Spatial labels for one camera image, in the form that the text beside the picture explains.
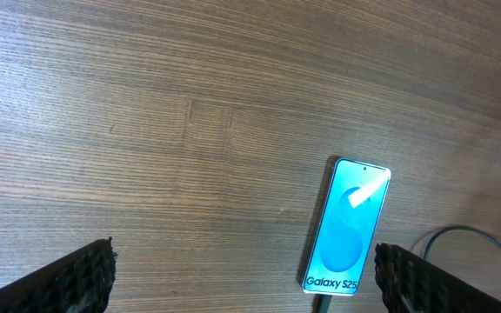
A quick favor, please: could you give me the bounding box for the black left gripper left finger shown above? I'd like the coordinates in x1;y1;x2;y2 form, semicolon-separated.
0;237;117;313

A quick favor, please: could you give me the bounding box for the Galaxy smartphone with teal screen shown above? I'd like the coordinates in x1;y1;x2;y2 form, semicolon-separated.
302;158;391;296

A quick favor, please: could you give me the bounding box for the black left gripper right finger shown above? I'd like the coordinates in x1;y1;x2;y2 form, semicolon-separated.
374;243;501;313

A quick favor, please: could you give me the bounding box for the black USB charging cable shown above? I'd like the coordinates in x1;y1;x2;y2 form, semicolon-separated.
317;224;501;313

